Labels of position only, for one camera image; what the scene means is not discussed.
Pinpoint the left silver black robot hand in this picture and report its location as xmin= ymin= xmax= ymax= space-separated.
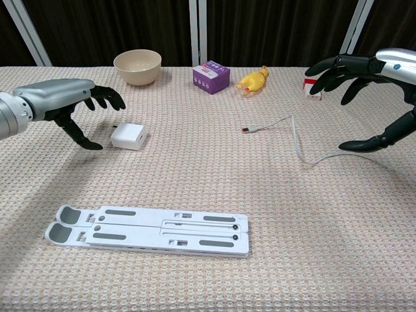
xmin=12 ymin=79 xmax=127 ymax=151

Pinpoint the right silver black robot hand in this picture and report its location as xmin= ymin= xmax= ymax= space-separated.
xmin=305 ymin=47 xmax=416 ymax=153

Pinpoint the white charger adapter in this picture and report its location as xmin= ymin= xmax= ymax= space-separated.
xmin=110 ymin=122 xmax=148 ymax=151

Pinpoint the white USB cable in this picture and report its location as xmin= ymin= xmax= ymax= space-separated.
xmin=240 ymin=115 xmax=416 ymax=183

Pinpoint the black curtain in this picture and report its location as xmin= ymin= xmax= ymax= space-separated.
xmin=0 ymin=0 xmax=416 ymax=68

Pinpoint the beige bowl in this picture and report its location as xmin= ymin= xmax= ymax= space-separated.
xmin=113 ymin=49 xmax=163 ymax=86

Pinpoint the red and white small box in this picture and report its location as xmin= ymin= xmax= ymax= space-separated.
xmin=303 ymin=77 xmax=322 ymax=101

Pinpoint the yellow rubber chicken toy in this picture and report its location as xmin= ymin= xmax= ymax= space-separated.
xmin=235 ymin=65 xmax=270 ymax=95

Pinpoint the purple cardboard box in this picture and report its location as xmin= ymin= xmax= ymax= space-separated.
xmin=192 ymin=59 xmax=231 ymax=96

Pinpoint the white folding laptop stand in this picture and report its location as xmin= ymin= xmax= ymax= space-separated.
xmin=44 ymin=205 xmax=252 ymax=259

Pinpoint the beige woven tablecloth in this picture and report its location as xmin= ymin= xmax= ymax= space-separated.
xmin=0 ymin=64 xmax=416 ymax=312

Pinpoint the slanted white frame post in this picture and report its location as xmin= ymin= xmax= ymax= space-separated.
xmin=339 ymin=0 xmax=374 ymax=57
xmin=0 ymin=0 xmax=53 ymax=67

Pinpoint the upright white frame post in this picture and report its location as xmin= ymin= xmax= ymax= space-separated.
xmin=189 ymin=0 xmax=208 ymax=67

